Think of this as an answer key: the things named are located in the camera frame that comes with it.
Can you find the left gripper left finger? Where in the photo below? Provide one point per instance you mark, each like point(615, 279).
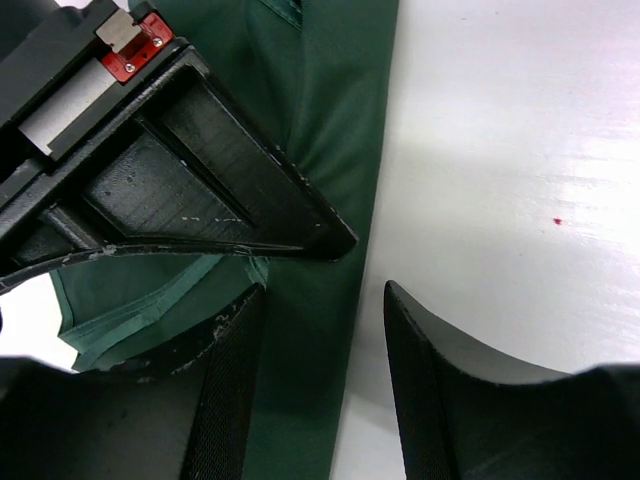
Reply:
point(181, 410)

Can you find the dark green cloth napkin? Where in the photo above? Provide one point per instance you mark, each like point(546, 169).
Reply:
point(314, 75)

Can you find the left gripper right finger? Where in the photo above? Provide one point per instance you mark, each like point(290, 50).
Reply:
point(468, 411)

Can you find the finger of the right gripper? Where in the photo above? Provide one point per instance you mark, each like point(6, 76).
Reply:
point(176, 168)

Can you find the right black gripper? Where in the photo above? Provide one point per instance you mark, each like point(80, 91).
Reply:
point(44, 46)

